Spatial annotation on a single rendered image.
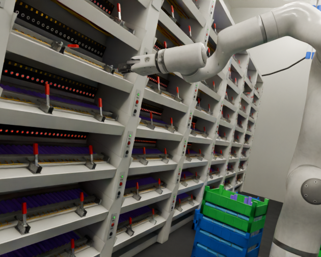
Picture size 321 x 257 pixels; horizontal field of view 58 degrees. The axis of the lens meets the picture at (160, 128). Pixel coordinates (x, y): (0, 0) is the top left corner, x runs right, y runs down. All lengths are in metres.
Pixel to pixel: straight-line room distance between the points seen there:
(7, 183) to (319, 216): 0.83
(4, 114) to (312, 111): 0.84
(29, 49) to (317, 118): 0.81
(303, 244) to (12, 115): 0.85
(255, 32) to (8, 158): 0.84
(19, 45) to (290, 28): 0.77
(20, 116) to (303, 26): 0.84
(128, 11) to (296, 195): 1.03
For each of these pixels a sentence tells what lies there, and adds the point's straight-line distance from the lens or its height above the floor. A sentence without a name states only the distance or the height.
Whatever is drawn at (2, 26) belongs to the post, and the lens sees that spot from 0.85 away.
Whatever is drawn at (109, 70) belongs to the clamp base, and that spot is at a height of 0.93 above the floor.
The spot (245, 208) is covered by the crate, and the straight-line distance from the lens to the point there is 1.60.
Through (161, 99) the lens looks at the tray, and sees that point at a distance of 1.55.
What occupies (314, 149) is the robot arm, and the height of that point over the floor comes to 0.78.
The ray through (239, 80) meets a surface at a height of 1.41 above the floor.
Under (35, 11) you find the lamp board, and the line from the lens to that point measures 1.12.
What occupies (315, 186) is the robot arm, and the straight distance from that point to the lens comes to 0.82.
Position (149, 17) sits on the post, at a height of 1.22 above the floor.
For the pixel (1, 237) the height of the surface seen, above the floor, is 0.36.
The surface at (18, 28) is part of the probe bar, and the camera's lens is 0.93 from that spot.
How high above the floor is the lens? 0.77
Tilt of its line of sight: 1 degrees down
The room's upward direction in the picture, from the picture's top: 11 degrees clockwise
